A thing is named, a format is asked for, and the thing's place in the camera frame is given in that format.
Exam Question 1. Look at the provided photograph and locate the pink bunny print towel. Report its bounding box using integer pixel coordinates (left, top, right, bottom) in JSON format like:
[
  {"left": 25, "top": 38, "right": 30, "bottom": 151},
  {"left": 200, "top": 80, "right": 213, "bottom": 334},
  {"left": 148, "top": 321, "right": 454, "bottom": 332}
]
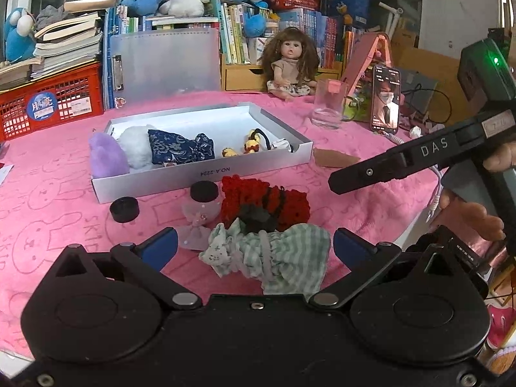
[{"left": 0, "top": 89, "right": 504, "bottom": 359}]

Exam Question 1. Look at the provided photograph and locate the white fluffy pompom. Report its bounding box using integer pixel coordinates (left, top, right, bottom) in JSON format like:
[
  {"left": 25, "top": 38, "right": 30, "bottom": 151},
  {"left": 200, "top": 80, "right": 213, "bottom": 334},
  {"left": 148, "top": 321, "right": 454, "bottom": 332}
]
[{"left": 118, "top": 125, "right": 156, "bottom": 171}]

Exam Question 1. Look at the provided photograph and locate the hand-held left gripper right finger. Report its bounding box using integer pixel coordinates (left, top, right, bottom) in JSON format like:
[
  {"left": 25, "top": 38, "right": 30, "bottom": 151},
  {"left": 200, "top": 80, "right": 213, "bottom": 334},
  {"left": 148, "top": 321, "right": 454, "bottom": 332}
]
[{"left": 308, "top": 228, "right": 466, "bottom": 312}]

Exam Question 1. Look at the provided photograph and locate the brown cardboard box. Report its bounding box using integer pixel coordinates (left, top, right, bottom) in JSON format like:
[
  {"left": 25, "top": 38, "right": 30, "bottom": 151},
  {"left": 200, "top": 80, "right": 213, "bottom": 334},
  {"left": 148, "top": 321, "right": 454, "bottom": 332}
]
[{"left": 389, "top": 28, "right": 464, "bottom": 93}]

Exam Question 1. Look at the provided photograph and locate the wooden drawer box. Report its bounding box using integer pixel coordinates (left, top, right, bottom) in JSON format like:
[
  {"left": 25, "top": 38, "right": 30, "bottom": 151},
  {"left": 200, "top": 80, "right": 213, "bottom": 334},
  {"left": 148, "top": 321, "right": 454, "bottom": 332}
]
[{"left": 220, "top": 52, "right": 343, "bottom": 91}]

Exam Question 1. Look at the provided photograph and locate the pink toy house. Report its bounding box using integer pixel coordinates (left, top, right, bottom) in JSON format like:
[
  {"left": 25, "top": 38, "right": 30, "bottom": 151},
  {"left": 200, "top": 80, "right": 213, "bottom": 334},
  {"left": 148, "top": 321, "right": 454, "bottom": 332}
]
[{"left": 341, "top": 32, "right": 393, "bottom": 122}]

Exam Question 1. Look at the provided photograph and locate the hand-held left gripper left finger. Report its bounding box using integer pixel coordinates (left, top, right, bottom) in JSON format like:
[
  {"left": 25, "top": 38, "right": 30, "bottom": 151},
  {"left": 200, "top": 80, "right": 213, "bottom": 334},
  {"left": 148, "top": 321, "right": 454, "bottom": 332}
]
[{"left": 47, "top": 227, "right": 204, "bottom": 312}]

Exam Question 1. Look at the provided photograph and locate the smartphone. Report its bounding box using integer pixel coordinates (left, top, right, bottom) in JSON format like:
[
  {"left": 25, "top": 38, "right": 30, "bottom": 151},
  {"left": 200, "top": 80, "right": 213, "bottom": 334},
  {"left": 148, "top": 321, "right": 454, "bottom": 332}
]
[{"left": 370, "top": 64, "right": 404, "bottom": 134}]

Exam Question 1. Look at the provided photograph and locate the white cardboard box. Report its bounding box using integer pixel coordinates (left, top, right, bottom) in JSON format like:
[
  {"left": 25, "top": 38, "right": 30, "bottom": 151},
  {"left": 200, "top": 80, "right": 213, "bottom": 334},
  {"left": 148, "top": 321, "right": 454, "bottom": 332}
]
[{"left": 91, "top": 102, "right": 314, "bottom": 204}]

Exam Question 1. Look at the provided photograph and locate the blue floral fabric pouch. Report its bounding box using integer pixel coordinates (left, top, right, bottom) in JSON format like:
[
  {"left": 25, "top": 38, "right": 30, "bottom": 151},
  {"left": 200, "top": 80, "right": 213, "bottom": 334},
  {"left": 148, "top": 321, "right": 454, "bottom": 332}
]
[{"left": 147, "top": 129, "right": 215, "bottom": 167}]

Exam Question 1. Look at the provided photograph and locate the red knitted scrunchie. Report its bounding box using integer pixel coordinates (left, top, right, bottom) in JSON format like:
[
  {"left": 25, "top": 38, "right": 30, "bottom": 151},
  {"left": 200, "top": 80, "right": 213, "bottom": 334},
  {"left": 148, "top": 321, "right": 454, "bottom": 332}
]
[{"left": 220, "top": 175, "right": 311, "bottom": 232}]

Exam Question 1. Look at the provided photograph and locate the black round lid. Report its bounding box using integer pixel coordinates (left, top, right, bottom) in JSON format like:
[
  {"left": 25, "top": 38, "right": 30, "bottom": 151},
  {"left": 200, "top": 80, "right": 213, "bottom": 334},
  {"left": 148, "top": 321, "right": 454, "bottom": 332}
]
[
  {"left": 190, "top": 181, "right": 219, "bottom": 202},
  {"left": 110, "top": 196, "right": 140, "bottom": 223}
]

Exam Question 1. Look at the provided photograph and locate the black claw hair clip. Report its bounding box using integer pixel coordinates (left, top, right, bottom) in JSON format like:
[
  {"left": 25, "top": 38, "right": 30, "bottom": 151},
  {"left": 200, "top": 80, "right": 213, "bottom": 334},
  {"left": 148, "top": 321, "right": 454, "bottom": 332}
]
[{"left": 236, "top": 205, "right": 279, "bottom": 233}]

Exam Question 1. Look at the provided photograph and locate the blue printed carton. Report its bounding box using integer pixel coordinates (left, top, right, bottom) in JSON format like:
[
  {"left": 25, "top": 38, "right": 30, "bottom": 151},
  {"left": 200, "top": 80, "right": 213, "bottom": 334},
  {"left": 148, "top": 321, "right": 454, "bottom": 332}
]
[{"left": 326, "top": 0, "right": 372, "bottom": 29}]

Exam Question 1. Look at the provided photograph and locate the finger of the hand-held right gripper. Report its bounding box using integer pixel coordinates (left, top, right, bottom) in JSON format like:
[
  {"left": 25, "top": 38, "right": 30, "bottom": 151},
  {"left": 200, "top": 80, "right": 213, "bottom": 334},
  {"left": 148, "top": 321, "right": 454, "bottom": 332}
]
[{"left": 328, "top": 146, "right": 412, "bottom": 196}]

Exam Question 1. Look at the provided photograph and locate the brown cardboard piece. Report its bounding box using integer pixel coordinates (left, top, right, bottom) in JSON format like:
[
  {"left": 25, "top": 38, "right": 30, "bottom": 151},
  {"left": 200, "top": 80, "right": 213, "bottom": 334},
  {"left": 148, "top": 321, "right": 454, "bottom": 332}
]
[{"left": 313, "top": 147, "right": 361, "bottom": 169}]

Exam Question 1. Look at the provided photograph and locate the brown haired doll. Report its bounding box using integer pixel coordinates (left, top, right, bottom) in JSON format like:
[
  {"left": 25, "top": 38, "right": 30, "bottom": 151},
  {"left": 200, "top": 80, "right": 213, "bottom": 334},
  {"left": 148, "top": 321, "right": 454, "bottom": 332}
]
[{"left": 261, "top": 27, "right": 321, "bottom": 101}]

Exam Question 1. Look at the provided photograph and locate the blue and white plush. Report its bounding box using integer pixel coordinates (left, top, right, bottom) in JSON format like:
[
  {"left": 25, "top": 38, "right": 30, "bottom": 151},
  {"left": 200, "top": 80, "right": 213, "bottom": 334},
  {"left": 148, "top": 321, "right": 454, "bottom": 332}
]
[{"left": 4, "top": 7, "right": 39, "bottom": 63}]

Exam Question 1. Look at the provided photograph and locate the green checkered pouch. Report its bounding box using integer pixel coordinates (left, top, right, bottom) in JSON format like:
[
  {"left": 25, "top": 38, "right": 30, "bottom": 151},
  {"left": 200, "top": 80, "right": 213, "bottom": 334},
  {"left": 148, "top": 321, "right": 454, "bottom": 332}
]
[{"left": 199, "top": 223, "right": 332, "bottom": 296}]

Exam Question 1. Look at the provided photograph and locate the stack of books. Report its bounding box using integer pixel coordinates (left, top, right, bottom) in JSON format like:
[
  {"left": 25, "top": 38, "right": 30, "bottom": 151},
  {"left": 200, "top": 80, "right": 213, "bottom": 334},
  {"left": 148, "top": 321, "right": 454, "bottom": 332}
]
[{"left": 0, "top": 1, "right": 104, "bottom": 89}]

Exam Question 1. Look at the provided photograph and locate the pink shoe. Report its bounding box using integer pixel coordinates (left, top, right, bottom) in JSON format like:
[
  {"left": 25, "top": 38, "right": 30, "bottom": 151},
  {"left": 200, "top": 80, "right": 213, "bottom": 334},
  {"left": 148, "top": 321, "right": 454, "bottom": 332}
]
[{"left": 486, "top": 304, "right": 516, "bottom": 355}]

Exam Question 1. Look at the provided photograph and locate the pink sheer bow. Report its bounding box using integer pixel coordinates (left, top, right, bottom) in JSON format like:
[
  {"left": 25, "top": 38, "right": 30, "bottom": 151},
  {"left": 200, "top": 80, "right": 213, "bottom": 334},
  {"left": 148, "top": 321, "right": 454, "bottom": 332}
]
[{"left": 179, "top": 202, "right": 222, "bottom": 251}]

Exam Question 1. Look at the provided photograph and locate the clear plastic clipboard case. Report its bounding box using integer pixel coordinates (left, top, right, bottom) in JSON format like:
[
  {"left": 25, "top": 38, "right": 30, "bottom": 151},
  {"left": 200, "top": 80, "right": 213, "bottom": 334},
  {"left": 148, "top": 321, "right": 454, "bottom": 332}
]
[{"left": 108, "top": 27, "right": 222, "bottom": 109}]

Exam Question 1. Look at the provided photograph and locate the person's right hand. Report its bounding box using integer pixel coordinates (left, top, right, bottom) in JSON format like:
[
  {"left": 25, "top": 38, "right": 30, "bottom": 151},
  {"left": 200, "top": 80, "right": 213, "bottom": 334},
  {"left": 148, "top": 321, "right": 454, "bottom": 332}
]
[{"left": 439, "top": 141, "right": 516, "bottom": 246}]

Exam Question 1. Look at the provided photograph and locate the red plastic crate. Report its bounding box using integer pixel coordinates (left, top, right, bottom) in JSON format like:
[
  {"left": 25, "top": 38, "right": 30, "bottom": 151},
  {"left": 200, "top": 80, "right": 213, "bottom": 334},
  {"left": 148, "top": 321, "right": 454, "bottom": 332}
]
[{"left": 0, "top": 62, "right": 104, "bottom": 141}]

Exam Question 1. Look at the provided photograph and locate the white charging cable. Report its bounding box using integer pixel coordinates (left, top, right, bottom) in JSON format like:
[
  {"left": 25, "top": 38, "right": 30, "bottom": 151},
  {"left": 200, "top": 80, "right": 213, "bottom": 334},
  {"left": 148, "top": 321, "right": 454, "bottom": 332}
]
[{"left": 387, "top": 127, "right": 445, "bottom": 222}]

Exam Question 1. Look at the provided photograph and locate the clear drinking glass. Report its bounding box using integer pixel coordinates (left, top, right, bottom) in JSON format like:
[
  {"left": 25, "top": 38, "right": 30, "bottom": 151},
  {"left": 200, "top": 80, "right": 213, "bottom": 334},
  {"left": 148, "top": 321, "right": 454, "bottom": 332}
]
[{"left": 310, "top": 79, "right": 349, "bottom": 130}]

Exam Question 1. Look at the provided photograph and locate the black cable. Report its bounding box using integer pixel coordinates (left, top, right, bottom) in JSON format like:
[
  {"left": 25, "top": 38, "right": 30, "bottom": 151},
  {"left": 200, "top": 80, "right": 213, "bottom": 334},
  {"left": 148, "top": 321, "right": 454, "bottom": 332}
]
[{"left": 399, "top": 84, "right": 452, "bottom": 124}]

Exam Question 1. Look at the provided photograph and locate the blue file folder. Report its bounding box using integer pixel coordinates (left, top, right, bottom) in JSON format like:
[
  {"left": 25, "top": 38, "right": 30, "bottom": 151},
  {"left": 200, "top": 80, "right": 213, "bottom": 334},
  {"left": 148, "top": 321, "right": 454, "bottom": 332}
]
[{"left": 102, "top": 6, "right": 122, "bottom": 109}]

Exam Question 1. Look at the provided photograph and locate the row of upright books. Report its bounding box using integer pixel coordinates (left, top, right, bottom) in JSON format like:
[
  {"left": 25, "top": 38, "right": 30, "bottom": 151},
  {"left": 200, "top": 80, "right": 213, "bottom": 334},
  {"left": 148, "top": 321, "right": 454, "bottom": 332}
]
[{"left": 117, "top": 0, "right": 388, "bottom": 69}]

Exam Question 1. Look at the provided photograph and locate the white pipe frame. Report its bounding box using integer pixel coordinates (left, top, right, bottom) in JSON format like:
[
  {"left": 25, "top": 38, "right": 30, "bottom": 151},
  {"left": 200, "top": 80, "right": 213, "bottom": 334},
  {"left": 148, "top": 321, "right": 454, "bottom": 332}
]
[{"left": 379, "top": 2, "right": 420, "bottom": 49}]

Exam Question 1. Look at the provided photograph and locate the purple plush toy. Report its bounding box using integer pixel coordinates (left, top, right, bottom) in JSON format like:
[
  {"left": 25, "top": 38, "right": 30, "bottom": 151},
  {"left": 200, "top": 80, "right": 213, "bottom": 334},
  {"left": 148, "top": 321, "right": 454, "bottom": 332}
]
[{"left": 89, "top": 131, "right": 130, "bottom": 179}]

